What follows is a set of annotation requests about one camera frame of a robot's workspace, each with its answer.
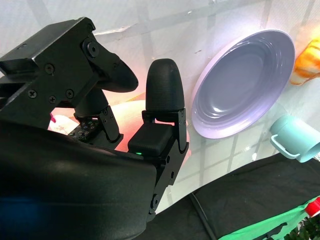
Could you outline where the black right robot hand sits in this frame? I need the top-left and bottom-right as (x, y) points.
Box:
(0, 16), (190, 240)

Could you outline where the pink plush doll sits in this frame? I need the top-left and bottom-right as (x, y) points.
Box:
(47, 92), (193, 157)

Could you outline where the black backdrop cloth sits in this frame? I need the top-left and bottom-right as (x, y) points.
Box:
(147, 149), (320, 240)

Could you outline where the white bowl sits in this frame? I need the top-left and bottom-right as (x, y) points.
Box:
(191, 29), (296, 140)

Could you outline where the green cloth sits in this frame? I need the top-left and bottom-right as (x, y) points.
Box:
(219, 197), (320, 240)

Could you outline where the teal plastic cup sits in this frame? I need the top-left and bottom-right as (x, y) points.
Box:
(269, 114), (320, 164)

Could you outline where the green artificial plant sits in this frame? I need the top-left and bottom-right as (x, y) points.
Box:
(287, 216), (320, 240)

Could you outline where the orange yellow plush toy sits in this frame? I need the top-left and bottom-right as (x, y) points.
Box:
(289, 34), (320, 86)

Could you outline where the black cable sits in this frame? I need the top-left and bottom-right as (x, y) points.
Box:
(188, 192), (219, 240)

